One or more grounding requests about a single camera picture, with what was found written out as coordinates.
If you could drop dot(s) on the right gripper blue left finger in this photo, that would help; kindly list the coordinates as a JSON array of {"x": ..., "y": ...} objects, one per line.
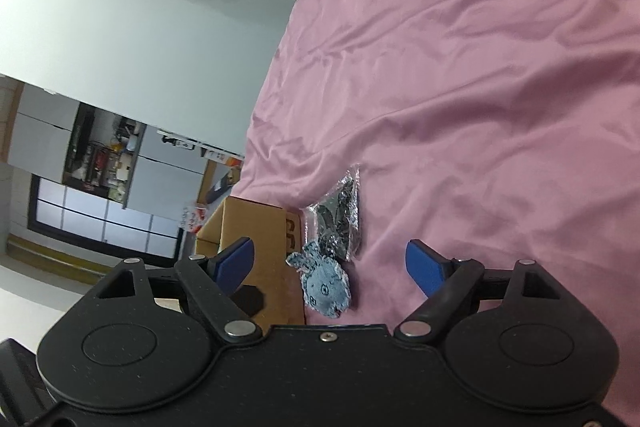
[{"x": 230, "y": 268}]

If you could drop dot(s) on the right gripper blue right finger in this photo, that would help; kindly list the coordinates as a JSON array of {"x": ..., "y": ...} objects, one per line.
[{"x": 428, "y": 269}]

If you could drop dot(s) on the open cardboard box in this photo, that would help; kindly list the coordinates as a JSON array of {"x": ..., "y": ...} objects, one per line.
[{"x": 270, "y": 294}]

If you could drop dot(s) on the red white plastic bag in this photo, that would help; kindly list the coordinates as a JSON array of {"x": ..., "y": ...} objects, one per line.
[{"x": 194, "y": 216}]

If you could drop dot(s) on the black item in plastic bag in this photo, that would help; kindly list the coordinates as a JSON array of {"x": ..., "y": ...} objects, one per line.
[{"x": 333, "y": 222}]

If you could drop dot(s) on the white cabinet with shelves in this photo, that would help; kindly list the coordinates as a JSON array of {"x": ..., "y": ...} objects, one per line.
[{"x": 81, "y": 182}]

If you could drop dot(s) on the pink bed sheet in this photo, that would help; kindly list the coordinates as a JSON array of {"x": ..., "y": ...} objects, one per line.
[{"x": 493, "y": 129}]

